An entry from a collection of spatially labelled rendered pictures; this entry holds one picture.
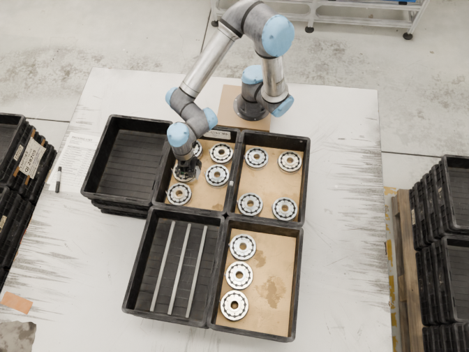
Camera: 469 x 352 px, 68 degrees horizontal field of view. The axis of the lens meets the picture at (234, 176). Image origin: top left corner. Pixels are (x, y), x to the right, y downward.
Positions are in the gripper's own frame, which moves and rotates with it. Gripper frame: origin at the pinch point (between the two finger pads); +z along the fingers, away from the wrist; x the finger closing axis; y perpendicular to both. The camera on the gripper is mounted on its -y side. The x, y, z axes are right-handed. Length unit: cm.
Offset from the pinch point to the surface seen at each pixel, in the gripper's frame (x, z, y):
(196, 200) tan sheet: 3.1, 1.9, 12.3
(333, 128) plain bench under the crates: 65, 15, -37
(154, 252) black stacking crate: -10.7, 1.9, 35.7
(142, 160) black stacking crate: -23.7, 2.0, -5.0
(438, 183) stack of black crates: 123, 36, -19
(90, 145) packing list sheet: -57, 15, -19
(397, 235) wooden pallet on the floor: 118, 83, -4
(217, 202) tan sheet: 12.1, 2.0, 12.9
